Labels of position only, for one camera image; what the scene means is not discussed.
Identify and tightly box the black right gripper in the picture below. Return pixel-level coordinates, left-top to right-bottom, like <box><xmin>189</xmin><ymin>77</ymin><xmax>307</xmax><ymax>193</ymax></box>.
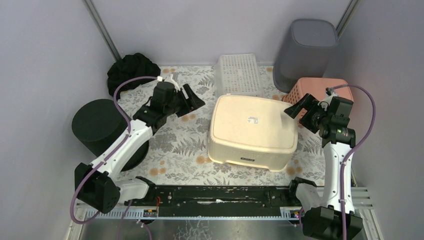
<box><xmin>283</xmin><ymin>93</ymin><xmax>331</xmax><ymax>134</ymax></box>

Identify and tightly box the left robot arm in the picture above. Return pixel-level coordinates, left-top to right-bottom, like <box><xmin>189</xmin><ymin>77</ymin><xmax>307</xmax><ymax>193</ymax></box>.
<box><xmin>70</xmin><ymin>80</ymin><xmax>205</xmax><ymax>214</ymax></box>

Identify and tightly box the pink plastic basket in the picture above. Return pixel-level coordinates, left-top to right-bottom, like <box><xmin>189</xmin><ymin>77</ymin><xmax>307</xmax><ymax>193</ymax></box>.
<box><xmin>282</xmin><ymin>77</ymin><xmax>354</xmax><ymax>126</ymax></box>

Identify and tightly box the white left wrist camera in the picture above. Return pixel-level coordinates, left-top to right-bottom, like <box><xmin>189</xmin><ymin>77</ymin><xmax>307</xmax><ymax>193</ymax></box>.
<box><xmin>162</xmin><ymin>73</ymin><xmax>181</xmax><ymax>92</ymax></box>

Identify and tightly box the grey mesh waste bin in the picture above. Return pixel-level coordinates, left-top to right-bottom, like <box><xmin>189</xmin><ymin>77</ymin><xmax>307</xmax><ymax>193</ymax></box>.
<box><xmin>273</xmin><ymin>18</ymin><xmax>339</xmax><ymax>93</ymax></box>

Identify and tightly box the white perforated plastic basket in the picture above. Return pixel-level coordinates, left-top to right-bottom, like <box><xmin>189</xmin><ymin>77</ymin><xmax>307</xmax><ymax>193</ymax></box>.
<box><xmin>214</xmin><ymin>53</ymin><xmax>265</xmax><ymax>98</ymax></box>

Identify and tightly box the cream plastic storage basket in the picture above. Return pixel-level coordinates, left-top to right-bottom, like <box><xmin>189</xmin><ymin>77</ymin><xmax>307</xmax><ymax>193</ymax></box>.
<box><xmin>207</xmin><ymin>95</ymin><xmax>298</xmax><ymax>172</ymax></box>

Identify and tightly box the black cloth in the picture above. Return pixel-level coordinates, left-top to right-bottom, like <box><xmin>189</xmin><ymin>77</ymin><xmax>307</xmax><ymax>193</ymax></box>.
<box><xmin>106</xmin><ymin>53</ymin><xmax>161</xmax><ymax>96</ymax></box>

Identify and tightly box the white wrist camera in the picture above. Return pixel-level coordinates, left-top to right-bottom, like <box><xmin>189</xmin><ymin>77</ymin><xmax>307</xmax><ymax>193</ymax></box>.
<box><xmin>318</xmin><ymin>87</ymin><xmax>339</xmax><ymax>111</ymax></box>
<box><xmin>162</xmin><ymin>73</ymin><xmax>181</xmax><ymax>92</ymax></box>

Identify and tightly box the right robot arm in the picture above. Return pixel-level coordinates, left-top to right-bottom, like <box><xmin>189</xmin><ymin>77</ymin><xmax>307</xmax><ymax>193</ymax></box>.
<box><xmin>284</xmin><ymin>93</ymin><xmax>364</xmax><ymax>240</ymax></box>

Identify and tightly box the large black round bin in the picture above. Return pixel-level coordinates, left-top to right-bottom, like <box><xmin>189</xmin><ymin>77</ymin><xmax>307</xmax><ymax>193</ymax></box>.
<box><xmin>71</xmin><ymin>99</ymin><xmax>149</xmax><ymax>176</ymax></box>

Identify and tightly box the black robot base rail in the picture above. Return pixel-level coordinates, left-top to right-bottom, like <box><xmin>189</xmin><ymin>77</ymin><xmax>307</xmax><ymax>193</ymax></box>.
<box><xmin>130</xmin><ymin>185</ymin><xmax>301</xmax><ymax>218</ymax></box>

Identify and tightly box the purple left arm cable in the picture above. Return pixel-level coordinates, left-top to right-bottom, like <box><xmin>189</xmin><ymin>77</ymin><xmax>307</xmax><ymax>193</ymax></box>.
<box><xmin>69</xmin><ymin>75</ymin><xmax>163</xmax><ymax>240</ymax></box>

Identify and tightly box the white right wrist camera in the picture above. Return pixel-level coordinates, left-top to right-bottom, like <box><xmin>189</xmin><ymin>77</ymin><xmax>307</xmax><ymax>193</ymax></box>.
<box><xmin>318</xmin><ymin>87</ymin><xmax>339</xmax><ymax>111</ymax></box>

